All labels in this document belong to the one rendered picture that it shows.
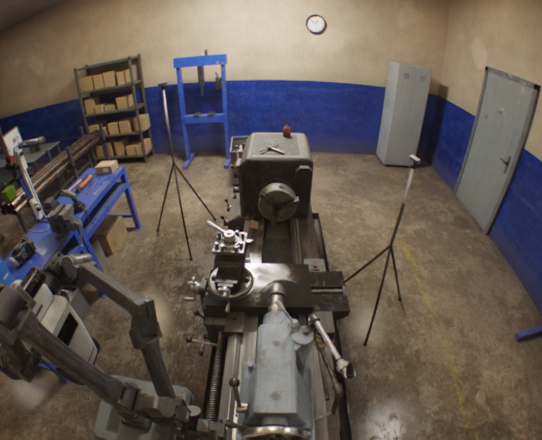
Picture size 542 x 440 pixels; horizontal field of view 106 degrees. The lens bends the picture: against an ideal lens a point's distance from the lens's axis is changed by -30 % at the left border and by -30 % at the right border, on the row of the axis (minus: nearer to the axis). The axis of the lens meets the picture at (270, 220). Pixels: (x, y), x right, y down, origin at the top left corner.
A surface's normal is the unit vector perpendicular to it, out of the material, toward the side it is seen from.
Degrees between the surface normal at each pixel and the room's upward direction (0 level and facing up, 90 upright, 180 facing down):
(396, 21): 90
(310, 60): 90
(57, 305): 0
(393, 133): 90
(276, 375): 0
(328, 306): 0
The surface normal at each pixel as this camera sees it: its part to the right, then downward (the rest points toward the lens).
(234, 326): 0.00, -0.81
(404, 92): -0.02, 0.59
